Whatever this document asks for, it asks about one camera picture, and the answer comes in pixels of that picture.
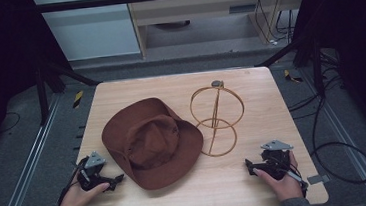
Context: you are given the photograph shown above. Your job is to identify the person's left hand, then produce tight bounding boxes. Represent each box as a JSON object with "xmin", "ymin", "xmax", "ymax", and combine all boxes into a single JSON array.
[{"xmin": 47, "ymin": 179, "xmax": 113, "ymax": 206}]

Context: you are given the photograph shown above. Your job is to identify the grey tape tag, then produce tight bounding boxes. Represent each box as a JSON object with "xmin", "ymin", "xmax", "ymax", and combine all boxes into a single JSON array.
[{"xmin": 306, "ymin": 172, "xmax": 332, "ymax": 186}]

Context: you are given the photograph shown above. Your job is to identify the black metal stand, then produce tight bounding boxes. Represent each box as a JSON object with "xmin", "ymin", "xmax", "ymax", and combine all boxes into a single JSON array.
[
  {"xmin": 252, "ymin": 32, "xmax": 327, "ymax": 104},
  {"xmin": 32, "ymin": 52, "xmax": 104, "ymax": 128}
]

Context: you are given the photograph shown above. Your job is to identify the hanging desk cables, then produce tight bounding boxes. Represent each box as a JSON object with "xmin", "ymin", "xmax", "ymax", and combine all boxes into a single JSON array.
[{"xmin": 251, "ymin": 0, "xmax": 298, "ymax": 48}]

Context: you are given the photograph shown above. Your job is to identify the brown felt hat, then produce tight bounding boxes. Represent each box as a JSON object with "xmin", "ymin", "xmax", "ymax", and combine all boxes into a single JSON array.
[{"xmin": 98, "ymin": 93, "xmax": 208, "ymax": 195}]

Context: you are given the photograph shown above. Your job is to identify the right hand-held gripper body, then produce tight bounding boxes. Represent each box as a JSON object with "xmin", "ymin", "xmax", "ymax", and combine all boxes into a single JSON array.
[{"xmin": 259, "ymin": 138, "xmax": 297, "ymax": 182}]

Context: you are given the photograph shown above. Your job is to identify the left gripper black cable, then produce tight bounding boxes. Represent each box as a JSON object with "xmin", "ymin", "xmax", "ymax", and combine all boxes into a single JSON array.
[{"xmin": 52, "ymin": 156, "xmax": 93, "ymax": 206}]

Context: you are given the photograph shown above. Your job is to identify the gold wire hat stand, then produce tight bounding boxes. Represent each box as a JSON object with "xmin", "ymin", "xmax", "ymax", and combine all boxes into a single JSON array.
[{"xmin": 187, "ymin": 77, "xmax": 250, "ymax": 160}]

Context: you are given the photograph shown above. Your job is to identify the person's right hand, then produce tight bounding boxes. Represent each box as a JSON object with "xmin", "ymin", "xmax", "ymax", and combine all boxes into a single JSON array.
[{"xmin": 251, "ymin": 150, "xmax": 305, "ymax": 205}]

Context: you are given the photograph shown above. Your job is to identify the black floor cable loop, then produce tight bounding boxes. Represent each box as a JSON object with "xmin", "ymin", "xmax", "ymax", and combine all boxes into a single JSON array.
[{"xmin": 286, "ymin": 90, "xmax": 366, "ymax": 191}]

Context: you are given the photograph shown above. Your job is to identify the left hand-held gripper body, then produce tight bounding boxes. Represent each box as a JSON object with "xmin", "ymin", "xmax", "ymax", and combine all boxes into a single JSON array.
[{"xmin": 74, "ymin": 150, "xmax": 113, "ymax": 193}]

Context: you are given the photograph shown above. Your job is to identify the light wooden desk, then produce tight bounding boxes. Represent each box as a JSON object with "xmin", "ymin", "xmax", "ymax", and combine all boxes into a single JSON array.
[{"xmin": 123, "ymin": 0, "xmax": 317, "ymax": 60}]

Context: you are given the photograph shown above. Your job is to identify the white cabinet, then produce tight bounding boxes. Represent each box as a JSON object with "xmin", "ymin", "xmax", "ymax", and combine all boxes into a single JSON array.
[{"xmin": 30, "ymin": 0, "xmax": 142, "ymax": 66}]

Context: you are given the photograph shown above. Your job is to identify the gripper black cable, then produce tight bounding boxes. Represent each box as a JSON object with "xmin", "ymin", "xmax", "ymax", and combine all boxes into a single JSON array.
[
  {"xmin": 52, "ymin": 156, "xmax": 93, "ymax": 206},
  {"xmin": 285, "ymin": 165, "xmax": 311, "ymax": 199}
]

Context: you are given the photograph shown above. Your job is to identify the black yellow striped tape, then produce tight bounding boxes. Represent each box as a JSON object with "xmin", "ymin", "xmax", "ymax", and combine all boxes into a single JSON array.
[
  {"xmin": 283, "ymin": 67, "xmax": 305, "ymax": 85},
  {"xmin": 71, "ymin": 90, "xmax": 86, "ymax": 110}
]

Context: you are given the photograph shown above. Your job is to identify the aluminium floor rail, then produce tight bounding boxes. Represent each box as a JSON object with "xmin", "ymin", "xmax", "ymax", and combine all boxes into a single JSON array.
[
  {"xmin": 301, "ymin": 63, "xmax": 366, "ymax": 206},
  {"xmin": 0, "ymin": 93, "xmax": 72, "ymax": 206}
]

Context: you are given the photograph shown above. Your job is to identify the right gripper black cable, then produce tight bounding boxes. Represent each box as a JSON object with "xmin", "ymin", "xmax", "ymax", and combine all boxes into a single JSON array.
[{"xmin": 285, "ymin": 165, "xmax": 311, "ymax": 199}]

